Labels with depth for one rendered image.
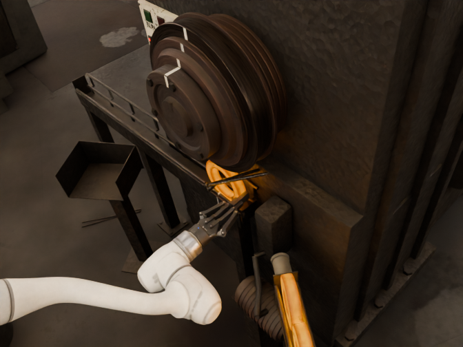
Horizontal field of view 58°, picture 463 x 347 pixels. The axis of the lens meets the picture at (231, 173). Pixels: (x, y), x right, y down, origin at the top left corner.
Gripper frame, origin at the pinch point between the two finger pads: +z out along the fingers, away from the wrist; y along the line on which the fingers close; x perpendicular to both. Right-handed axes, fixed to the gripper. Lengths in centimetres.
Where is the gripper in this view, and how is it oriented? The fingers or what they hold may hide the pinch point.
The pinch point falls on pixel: (240, 200)
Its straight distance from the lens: 142.9
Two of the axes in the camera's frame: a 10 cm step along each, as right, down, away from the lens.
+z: 7.3, -6.0, 3.4
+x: -1.7, -6.3, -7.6
